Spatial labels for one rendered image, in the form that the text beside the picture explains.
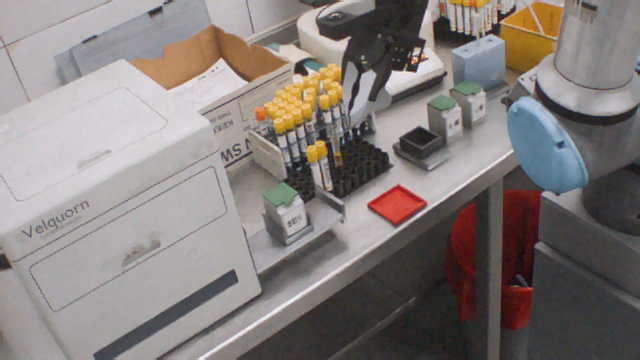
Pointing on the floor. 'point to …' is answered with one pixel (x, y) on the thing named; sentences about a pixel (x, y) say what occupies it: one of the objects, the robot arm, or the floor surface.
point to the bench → (346, 247)
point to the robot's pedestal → (579, 312)
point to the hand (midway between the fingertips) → (349, 117)
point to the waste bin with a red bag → (514, 248)
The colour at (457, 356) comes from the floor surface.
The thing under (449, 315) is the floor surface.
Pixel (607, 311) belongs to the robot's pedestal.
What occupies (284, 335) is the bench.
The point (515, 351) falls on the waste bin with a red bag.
